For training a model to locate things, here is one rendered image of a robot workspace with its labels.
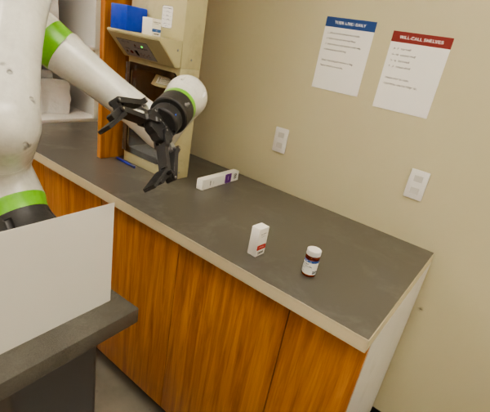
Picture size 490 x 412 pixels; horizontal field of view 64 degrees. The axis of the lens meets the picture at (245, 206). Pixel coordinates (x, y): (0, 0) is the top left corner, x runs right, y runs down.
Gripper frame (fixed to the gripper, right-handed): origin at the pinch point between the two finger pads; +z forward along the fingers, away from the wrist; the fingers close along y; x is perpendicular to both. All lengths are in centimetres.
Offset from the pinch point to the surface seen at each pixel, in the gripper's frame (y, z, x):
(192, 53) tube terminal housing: 5, -94, -17
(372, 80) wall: -37, -98, 41
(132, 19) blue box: 27, -94, -31
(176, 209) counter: -35, -50, -36
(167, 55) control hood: 10, -83, -21
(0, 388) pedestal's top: -18.0, 32.2, -27.5
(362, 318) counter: -67, -11, 20
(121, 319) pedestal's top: -28.7, 10.0, -21.4
